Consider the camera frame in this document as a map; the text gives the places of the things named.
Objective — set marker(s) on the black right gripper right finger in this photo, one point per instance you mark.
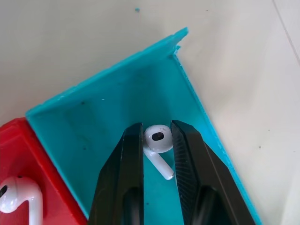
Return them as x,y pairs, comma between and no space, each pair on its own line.
206,182

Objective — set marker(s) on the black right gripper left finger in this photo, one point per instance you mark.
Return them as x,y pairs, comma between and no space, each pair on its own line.
117,182

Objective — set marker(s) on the white earbud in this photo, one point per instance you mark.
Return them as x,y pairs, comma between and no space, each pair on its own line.
157,145
23,187

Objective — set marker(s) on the teal plastic tray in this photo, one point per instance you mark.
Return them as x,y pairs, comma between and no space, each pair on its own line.
93,129

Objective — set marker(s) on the red plastic tray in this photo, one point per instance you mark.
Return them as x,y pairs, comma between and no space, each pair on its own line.
23,152

